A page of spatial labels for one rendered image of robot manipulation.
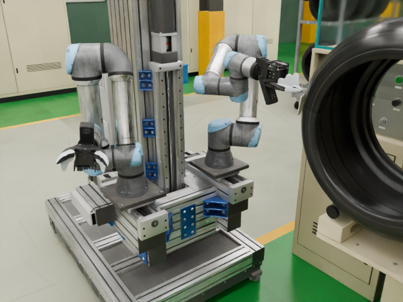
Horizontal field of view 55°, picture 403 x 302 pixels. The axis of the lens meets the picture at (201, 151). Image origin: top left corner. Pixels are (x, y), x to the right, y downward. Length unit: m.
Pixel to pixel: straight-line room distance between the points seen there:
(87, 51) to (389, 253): 1.24
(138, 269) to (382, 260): 1.25
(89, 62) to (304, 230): 1.58
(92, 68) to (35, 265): 1.48
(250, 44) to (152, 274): 1.24
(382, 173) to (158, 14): 1.07
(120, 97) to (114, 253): 1.02
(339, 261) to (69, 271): 1.57
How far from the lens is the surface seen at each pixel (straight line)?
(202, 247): 2.24
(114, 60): 1.53
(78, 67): 1.55
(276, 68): 1.36
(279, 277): 2.41
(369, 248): 1.34
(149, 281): 2.04
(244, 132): 1.87
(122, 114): 1.51
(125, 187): 1.71
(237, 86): 1.53
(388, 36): 1.05
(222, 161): 1.93
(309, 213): 2.36
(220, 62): 1.71
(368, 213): 1.17
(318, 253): 2.45
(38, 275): 2.57
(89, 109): 1.60
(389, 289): 1.81
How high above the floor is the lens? 1.55
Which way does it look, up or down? 23 degrees down
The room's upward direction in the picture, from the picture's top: straight up
